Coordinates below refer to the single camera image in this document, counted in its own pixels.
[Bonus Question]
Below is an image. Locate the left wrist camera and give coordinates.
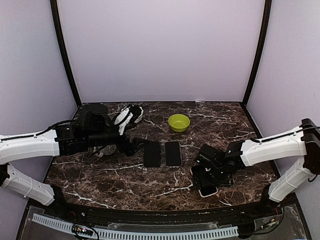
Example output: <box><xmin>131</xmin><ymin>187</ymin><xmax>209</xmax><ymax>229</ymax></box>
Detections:
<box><xmin>112</xmin><ymin>104</ymin><xmax>137</xmax><ymax>136</ymax></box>

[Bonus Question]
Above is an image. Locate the black smartphone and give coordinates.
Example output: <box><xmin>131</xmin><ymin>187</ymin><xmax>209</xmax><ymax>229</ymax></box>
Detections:
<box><xmin>143</xmin><ymin>141</ymin><xmax>161</xmax><ymax>168</ymax></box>

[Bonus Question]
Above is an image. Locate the black frame post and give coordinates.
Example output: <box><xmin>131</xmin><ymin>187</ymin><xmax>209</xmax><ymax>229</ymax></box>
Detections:
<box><xmin>49</xmin><ymin>0</ymin><xmax>82</xmax><ymax>108</ymax></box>
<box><xmin>241</xmin><ymin>0</ymin><xmax>272</xmax><ymax>108</ymax></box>

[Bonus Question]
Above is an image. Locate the white slotted cable duct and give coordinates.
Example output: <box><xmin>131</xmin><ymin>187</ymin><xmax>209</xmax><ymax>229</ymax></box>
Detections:
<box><xmin>31</xmin><ymin>213</ymin><xmax>239</xmax><ymax>240</ymax></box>

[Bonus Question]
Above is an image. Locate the clear magsafe phone case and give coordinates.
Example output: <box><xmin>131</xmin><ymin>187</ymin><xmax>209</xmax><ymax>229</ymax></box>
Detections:
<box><xmin>164</xmin><ymin>140</ymin><xmax>183</xmax><ymax>168</ymax></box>

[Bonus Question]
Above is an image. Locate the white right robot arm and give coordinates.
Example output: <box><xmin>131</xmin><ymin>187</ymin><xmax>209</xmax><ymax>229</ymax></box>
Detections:
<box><xmin>191</xmin><ymin>118</ymin><xmax>320</xmax><ymax>217</ymax></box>

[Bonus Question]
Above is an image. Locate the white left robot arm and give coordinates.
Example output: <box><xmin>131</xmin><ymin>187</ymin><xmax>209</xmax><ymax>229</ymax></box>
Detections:
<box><xmin>0</xmin><ymin>103</ymin><xmax>148</xmax><ymax>218</ymax></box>

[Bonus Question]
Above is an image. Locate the green plastic bowl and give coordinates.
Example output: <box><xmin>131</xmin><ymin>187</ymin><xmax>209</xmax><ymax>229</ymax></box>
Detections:
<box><xmin>168</xmin><ymin>114</ymin><xmax>191</xmax><ymax>133</ymax></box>

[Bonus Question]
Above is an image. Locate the black frame post left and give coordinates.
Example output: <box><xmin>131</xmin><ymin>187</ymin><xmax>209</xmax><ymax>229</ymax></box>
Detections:
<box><xmin>49</xmin><ymin>0</ymin><xmax>82</xmax><ymax>108</ymax></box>

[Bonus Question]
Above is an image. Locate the black front rail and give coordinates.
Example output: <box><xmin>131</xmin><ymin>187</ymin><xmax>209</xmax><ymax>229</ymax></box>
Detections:
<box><xmin>46</xmin><ymin>202</ymin><xmax>285</xmax><ymax>226</ymax></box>

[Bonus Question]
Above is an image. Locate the black frame post right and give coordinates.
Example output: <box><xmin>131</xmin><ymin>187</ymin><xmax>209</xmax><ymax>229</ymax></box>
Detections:
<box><xmin>241</xmin><ymin>0</ymin><xmax>272</xmax><ymax>108</ymax></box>

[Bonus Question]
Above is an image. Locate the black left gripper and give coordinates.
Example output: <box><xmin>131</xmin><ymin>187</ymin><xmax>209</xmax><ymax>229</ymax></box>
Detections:
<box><xmin>85</xmin><ymin>123</ymin><xmax>150</xmax><ymax>157</ymax></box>

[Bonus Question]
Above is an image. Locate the white patterned mug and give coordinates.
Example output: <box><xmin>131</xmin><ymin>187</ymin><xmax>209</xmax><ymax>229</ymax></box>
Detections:
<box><xmin>94</xmin><ymin>144</ymin><xmax>117</xmax><ymax>158</ymax></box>

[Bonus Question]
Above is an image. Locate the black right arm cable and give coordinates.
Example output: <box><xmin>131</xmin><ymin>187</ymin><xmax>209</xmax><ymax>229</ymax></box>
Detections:
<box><xmin>298</xmin><ymin>125</ymin><xmax>320</xmax><ymax>133</ymax></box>

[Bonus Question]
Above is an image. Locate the white fluted ceramic bowl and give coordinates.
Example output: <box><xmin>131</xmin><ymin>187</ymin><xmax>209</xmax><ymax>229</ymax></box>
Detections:
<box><xmin>130</xmin><ymin>105</ymin><xmax>144</xmax><ymax>124</ymax></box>

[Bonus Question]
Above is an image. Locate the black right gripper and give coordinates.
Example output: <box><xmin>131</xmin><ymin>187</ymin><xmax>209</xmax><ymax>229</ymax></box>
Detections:
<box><xmin>192</xmin><ymin>164</ymin><xmax>229</xmax><ymax>190</ymax></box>

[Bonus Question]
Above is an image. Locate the black phone with purple edge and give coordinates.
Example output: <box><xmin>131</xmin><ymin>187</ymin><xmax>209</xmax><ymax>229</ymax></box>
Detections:
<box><xmin>164</xmin><ymin>141</ymin><xmax>182</xmax><ymax>168</ymax></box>

